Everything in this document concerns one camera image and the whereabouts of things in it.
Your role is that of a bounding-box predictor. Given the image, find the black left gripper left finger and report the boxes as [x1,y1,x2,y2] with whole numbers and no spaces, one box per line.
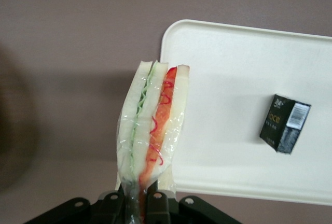
[98,191,128,224]

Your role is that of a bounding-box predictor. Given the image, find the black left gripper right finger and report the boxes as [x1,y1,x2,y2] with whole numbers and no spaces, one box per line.
[144,190,171,224]

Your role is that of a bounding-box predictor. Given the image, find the plastic sandwich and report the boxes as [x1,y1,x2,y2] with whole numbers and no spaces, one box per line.
[115,60,191,224]

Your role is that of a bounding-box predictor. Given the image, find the cream plastic serving tray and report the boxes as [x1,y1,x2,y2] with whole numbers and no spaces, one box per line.
[158,19,332,206]

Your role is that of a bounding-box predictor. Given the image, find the small black carton box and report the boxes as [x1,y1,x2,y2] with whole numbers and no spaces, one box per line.
[259,93,312,155]

